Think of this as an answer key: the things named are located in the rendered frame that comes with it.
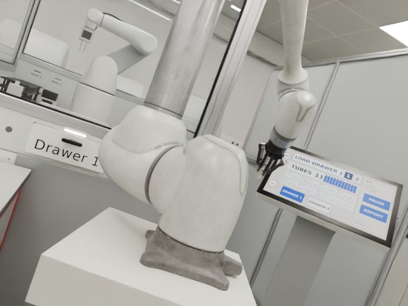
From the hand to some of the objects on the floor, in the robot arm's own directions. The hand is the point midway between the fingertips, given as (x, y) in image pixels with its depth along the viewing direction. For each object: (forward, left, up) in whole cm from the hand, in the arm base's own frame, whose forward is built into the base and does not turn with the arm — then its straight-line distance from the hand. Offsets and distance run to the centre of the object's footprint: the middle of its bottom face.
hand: (260, 173), depth 133 cm
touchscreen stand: (+2, -30, -104) cm, 108 cm away
